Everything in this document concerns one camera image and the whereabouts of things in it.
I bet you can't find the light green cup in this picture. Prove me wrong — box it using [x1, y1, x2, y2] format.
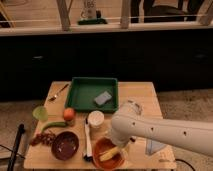
[32, 106, 48, 122]

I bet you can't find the black pole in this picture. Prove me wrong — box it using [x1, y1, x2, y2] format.
[7, 124, 25, 171]

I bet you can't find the white cup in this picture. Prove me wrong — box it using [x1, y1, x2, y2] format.
[88, 111, 105, 129]

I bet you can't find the orange red bowl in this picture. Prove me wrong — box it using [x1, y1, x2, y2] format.
[92, 138, 124, 171]

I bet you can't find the clear plastic container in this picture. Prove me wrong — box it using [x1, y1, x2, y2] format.
[145, 139, 166, 156]

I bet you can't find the metal fork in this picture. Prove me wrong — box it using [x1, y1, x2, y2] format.
[48, 84, 69, 102]

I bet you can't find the red grape bunch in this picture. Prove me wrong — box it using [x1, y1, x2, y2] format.
[30, 133, 56, 146]

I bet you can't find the yellow banana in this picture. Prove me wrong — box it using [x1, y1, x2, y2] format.
[99, 146, 121, 162]

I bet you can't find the white handled knife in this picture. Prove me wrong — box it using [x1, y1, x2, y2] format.
[84, 119, 93, 162]

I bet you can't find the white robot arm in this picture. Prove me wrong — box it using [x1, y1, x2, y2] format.
[109, 101, 213, 157]

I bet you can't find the dark red bowl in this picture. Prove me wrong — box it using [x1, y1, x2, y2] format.
[51, 131, 79, 161]

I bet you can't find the grey sponge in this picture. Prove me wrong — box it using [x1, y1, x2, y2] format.
[94, 91, 112, 106]

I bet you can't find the green plastic tray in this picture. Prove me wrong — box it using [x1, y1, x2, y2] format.
[65, 77, 119, 113]

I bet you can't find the green chili pepper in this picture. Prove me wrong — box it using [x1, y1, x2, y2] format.
[41, 122, 67, 133]

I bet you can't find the orange fruit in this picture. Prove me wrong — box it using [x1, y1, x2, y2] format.
[63, 108, 75, 121]

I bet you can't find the white bottle on green base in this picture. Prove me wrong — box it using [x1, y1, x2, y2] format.
[78, 0, 107, 25]

